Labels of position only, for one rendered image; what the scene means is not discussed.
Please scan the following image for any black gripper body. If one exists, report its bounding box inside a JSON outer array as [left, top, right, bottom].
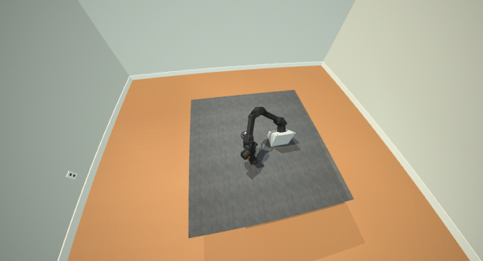
[[249, 151, 258, 165]]

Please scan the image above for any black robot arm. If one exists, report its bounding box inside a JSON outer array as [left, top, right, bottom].
[[240, 107, 287, 160]]

